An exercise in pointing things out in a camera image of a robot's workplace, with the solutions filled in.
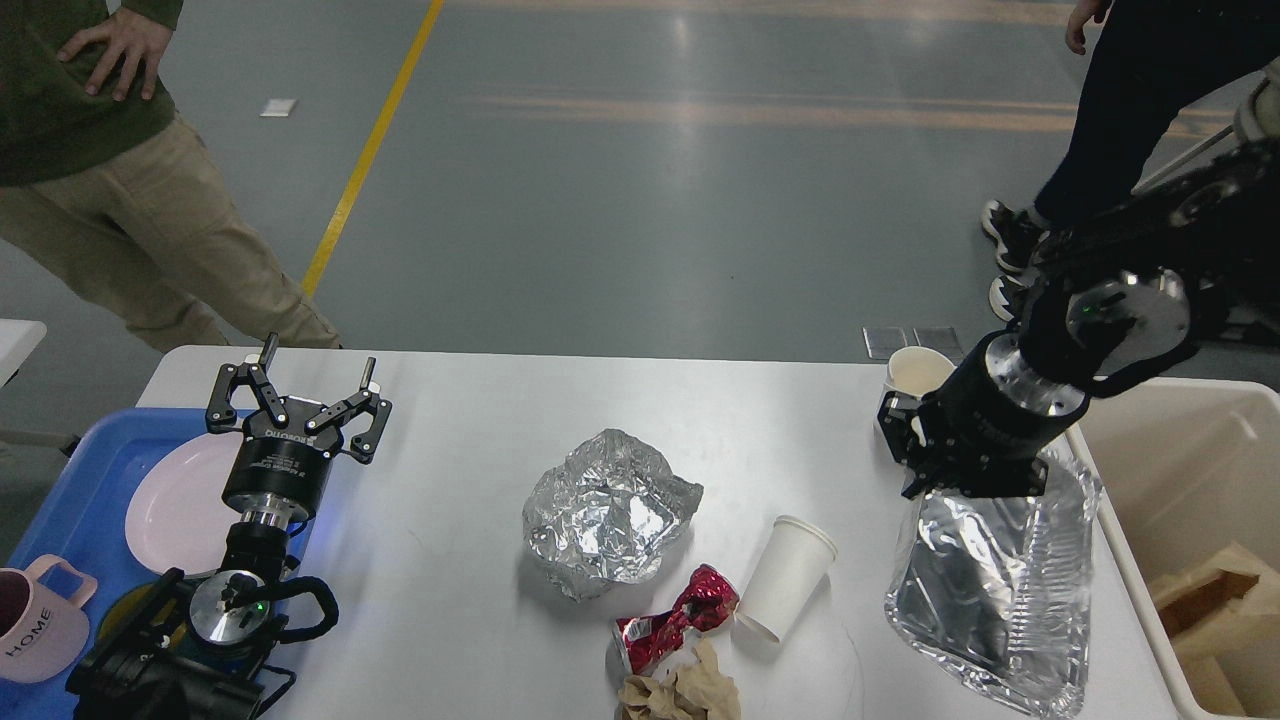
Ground person in khaki trousers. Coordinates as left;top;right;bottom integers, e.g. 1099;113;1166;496
1;1;340;352

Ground white table edge left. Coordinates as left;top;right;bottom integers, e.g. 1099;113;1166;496
0;318;47;386

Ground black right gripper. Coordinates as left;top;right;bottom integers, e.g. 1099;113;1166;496
877;331;1089;498

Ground white paper cup upright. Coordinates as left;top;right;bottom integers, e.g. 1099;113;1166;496
879;346;956;404

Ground brown paper bag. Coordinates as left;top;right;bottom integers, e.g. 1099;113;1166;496
1147;543;1279;659
1179;656;1245;716

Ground pink plate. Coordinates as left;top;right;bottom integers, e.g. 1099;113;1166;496
125;432;244;577

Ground white office chair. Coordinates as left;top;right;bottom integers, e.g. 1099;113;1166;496
1130;55;1280;191

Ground crushed red can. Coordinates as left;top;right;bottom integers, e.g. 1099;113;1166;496
612;564;741;675

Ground dark teal mug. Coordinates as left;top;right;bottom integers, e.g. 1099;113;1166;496
93;578;192;655

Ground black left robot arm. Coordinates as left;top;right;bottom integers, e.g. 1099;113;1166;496
65;334;392;719

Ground beige plastic bin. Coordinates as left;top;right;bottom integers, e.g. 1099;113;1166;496
1073;378;1279;719

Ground person in black clothes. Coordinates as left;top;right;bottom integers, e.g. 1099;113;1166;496
980;1;1279;322

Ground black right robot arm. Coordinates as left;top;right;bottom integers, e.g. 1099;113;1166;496
877;137;1279;498

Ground pink HOME mug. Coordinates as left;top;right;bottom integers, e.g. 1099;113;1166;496
1;553;99;684

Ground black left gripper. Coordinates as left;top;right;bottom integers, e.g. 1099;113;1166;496
206;333;394;527

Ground floor outlet plates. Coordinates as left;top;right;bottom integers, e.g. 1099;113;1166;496
861;325;966;363

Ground crumpled aluminium foil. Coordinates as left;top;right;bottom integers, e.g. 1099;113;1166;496
522;428;705;602

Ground crumpled brown paper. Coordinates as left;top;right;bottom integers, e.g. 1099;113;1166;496
617;639;742;719

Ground aluminium foil tray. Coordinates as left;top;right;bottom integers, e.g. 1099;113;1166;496
884;442;1102;719

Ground white paper cup lying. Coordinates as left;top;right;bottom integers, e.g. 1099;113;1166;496
736;514;838;644

